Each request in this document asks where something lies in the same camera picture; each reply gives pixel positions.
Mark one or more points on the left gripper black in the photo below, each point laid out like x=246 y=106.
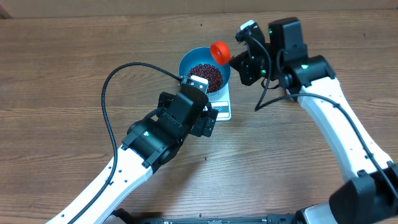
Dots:
x=206 y=124

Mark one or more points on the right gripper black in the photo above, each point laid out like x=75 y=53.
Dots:
x=245 y=68

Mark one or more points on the orange measuring scoop blue handle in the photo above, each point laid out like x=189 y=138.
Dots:
x=220 y=52

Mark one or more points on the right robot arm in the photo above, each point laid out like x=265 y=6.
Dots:
x=369 y=191

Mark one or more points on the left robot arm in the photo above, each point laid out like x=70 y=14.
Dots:
x=149 y=144

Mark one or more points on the white digital kitchen scale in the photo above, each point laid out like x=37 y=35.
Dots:
x=220 y=101

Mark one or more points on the red beans in bowl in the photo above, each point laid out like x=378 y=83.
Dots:
x=209 y=72

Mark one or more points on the teal plastic bowl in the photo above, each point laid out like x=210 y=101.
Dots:
x=202 y=55

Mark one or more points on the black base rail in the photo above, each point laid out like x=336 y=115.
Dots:
x=268 y=219

